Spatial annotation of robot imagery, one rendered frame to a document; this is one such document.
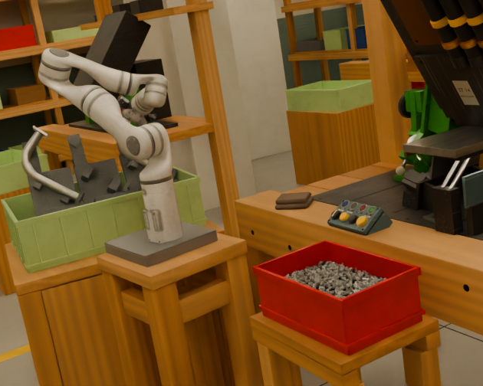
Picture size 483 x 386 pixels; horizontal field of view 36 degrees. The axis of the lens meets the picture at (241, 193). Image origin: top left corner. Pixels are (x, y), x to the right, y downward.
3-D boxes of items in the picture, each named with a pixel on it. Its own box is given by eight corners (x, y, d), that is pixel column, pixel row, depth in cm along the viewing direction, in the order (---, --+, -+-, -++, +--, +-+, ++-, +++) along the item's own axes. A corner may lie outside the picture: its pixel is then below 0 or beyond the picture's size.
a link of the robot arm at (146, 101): (153, 118, 245) (157, 93, 247) (167, 106, 231) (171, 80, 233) (133, 113, 243) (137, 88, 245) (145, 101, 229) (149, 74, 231)
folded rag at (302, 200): (314, 201, 220) (313, 191, 219) (307, 208, 213) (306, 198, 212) (282, 202, 224) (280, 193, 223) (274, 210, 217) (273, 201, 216)
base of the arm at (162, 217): (165, 243, 207) (153, 185, 203) (145, 240, 214) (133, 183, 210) (189, 233, 213) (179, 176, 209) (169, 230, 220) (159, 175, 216)
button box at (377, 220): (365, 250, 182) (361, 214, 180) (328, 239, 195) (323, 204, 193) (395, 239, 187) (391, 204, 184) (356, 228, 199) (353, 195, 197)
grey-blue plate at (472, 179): (471, 236, 169) (466, 177, 166) (464, 234, 171) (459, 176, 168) (500, 225, 174) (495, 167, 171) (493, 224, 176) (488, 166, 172)
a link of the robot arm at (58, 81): (30, 78, 225) (81, 120, 214) (36, 50, 221) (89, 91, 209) (54, 76, 232) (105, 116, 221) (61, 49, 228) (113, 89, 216)
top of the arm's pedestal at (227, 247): (153, 291, 193) (150, 276, 193) (97, 269, 219) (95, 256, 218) (248, 252, 211) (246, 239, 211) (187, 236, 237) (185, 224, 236)
